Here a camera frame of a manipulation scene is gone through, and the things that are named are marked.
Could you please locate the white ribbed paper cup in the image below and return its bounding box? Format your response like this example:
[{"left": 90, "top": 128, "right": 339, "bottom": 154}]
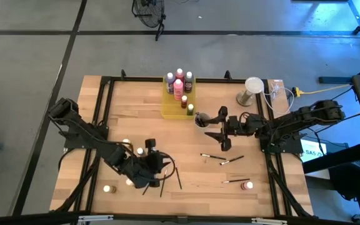
[{"left": 194, "top": 111, "right": 213, "bottom": 129}]

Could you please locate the large black paint bottle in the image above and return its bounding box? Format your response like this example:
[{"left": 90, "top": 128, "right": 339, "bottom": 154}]
[{"left": 184, "top": 71, "right": 194, "bottom": 94}]

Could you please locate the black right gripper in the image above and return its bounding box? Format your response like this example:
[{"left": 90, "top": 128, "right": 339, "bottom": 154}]
[{"left": 203, "top": 106, "right": 258, "bottom": 153}]

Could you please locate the yellow plastic bin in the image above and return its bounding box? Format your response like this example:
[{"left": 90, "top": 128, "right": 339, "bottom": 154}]
[{"left": 161, "top": 76, "right": 197, "bottom": 120}]

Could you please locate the yellow hanging power cord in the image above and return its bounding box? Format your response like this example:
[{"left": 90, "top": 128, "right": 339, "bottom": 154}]
[{"left": 294, "top": 83, "right": 353, "bottom": 96}]

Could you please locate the black office chair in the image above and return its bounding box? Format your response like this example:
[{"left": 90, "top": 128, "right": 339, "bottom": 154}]
[{"left": 328, "top": 162, "right": 360, "bottom": 201}]

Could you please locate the black brush dark fluffy head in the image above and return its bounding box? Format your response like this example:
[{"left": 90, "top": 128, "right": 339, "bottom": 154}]
[{"left": 196, "top": 112, "right": 211, "bottom": 126}]

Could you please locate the large purple paint bottle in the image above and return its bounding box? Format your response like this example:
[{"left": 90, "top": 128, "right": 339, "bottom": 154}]
[{"left": 165, "top": 72, "right": 176, "bottom": 94}]

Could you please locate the black floor fan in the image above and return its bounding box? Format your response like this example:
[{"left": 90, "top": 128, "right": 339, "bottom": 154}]
[{"left": 131, "top": 0, "right": 168, "bottom": 42}]

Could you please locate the large red paint bottle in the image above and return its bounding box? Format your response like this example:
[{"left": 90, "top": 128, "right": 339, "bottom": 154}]
[{"left": 175, "top": 67, "right": 186, "bottom": 83}]

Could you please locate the large pink paint bottle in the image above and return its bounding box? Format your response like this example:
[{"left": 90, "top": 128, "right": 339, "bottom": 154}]
[{"left": 172, "top": 78, "right": 184, "bottom": 101}]

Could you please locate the white lamp cable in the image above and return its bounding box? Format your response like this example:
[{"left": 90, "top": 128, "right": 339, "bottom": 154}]
[{"left": 261, "top": 79, "right": 296, "bottom": 116}]

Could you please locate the white mushroom table lamp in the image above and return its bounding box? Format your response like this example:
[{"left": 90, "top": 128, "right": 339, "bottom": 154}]
[{"left": 236, "top": 76, "right": 265, "bottom": 108}]

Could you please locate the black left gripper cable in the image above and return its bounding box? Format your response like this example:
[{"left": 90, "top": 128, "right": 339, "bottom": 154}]
[{"left": 156, "top": 151, "right": 178, "bottom": 182}]

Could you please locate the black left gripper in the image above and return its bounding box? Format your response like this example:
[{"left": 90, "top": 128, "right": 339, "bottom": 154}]
[{"left": 120, "top": 139, "right": 172, "bottom": 189}]

